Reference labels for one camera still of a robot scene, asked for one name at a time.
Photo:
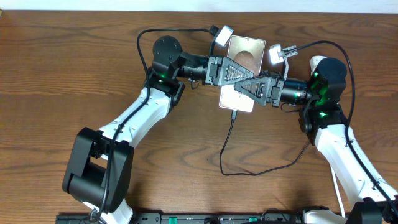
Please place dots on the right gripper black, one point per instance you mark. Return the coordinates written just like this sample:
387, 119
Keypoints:
269, 91

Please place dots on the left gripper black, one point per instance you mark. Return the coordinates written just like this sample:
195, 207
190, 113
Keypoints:
219, 72

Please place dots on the Galaxy smartphone with bronze screen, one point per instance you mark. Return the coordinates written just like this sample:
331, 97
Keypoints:
247, 52

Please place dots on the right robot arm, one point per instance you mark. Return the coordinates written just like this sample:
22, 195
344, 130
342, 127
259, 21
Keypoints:
321, 118

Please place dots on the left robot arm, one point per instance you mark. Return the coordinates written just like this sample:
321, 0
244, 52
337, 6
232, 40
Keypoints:
99, 169

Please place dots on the white power strip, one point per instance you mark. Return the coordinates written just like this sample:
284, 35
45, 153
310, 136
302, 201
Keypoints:
314, 61

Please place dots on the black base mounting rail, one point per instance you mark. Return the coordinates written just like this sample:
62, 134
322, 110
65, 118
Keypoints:
205, 218

